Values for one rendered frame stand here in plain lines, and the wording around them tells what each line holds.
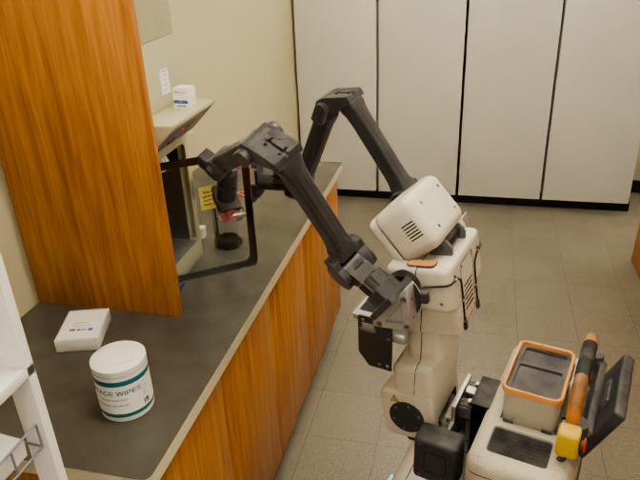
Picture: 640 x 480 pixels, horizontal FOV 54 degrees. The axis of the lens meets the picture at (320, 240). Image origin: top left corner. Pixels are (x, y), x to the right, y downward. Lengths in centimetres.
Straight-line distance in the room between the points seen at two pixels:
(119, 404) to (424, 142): 370
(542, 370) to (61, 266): 144
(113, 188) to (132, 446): 72
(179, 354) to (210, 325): 16
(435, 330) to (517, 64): 326
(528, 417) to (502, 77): 334
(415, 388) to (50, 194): 118
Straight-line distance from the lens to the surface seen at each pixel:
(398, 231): 158
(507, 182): 500
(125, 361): 159
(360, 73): 484
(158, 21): 203
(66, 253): 208
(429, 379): 179
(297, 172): 136
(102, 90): 179
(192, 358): 180
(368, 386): 314
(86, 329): 196
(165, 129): 183
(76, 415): 172
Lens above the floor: 199
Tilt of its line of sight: 26 degrees down
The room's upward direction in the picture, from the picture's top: 3 degrees counter-clockwise
